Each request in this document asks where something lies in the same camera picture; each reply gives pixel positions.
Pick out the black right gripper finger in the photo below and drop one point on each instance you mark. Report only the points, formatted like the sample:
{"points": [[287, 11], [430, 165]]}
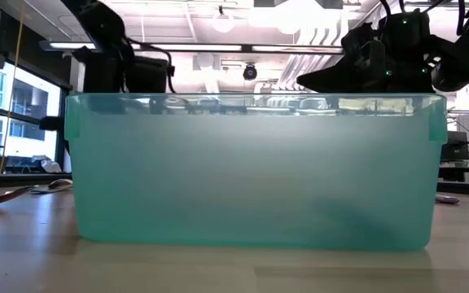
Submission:
{"points": [[365, 49], [336, 83]]}

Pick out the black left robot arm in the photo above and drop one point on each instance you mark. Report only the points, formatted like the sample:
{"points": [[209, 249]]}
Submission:
{"points": [[100, 36]]}

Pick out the white ceiling lamp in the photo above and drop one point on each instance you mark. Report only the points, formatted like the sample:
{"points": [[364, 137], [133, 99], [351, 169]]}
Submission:
{"points": [[223, 22]]}

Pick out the dark computer monitor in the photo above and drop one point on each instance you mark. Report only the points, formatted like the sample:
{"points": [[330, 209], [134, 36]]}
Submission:
{"points": [[454, 146]]}

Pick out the teal plastic bin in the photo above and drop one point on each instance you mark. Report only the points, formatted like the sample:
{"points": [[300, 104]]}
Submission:
{"points": [[251, 175]]}

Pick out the overhead frame beam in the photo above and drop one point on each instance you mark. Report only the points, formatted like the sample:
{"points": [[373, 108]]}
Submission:
{"points": [[202, 48]]}

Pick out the black overhead camera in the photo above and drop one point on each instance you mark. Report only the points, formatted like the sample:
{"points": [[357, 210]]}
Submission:
{"points": [[250, 72]]}

